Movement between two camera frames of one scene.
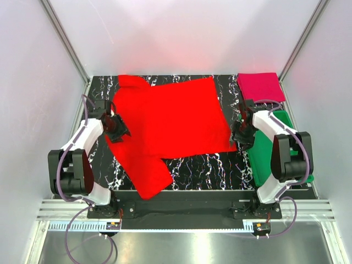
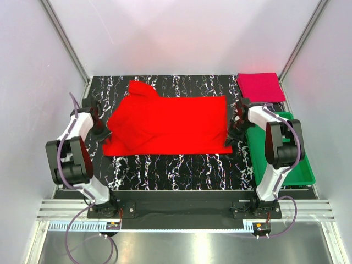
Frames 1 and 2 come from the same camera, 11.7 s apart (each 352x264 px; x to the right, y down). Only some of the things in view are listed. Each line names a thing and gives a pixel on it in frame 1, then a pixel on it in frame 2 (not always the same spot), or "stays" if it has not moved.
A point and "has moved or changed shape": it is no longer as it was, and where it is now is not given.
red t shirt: x=165 y=121 has moved or changed shape
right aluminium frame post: x=319 y=9 stays
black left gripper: x=122 y=130 to x=99 y=138
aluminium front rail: x=70 y=209 stays
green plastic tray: x=260 y=153 stays
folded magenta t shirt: x=260 y=86 stays
